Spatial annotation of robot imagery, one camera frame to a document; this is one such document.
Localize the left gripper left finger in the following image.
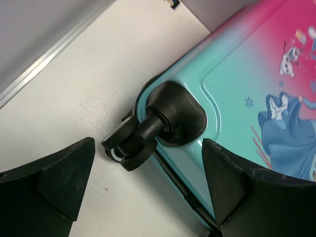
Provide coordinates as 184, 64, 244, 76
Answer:
0, 137, 95, 237

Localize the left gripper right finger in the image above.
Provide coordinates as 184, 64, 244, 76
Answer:
202, 139, 316, 237

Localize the pink hard-shell suitcase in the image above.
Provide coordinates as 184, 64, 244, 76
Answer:
102, 0, 316, 237

